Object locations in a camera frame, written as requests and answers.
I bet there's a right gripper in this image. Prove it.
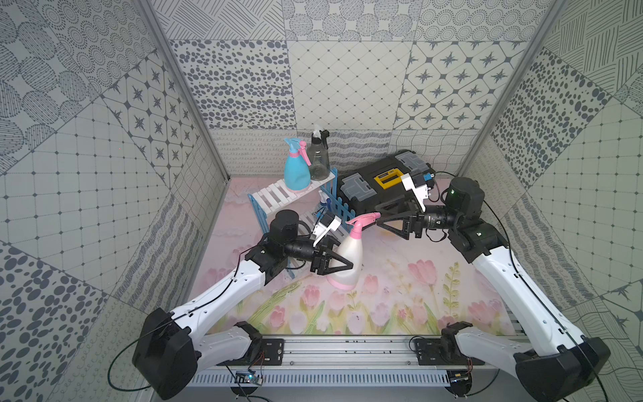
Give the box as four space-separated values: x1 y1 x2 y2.
375 194 460 241

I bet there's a blue white slatted shelf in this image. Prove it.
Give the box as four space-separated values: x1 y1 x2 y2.
248 167 357 280

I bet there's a teal pink spray bottle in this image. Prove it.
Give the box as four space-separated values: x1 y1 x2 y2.
284 138 311 193

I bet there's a dark smoky spray bottle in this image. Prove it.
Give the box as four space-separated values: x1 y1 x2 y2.
306 127 331 181

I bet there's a clear spray bottle blue nozzle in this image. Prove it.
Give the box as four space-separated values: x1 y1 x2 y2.
316 190 332 214

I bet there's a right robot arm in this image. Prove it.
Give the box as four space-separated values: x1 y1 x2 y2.
376 174 611 401

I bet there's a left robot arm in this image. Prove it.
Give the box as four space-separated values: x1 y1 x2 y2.
132 209 353 400

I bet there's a small circuit board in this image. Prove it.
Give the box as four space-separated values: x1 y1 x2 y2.
234 370 264 387

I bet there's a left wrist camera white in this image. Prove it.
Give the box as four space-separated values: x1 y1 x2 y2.
311 210 342 247

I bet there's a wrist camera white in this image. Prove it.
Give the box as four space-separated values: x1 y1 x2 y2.
401 171 435 212
311 210 342 247

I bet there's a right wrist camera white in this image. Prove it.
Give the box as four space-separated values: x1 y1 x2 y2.
401 171 435 212

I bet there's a black toolbox yellow handle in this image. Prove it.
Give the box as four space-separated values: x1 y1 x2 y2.
338 150 435 215

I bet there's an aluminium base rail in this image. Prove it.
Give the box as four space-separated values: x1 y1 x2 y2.
185 336 496 389

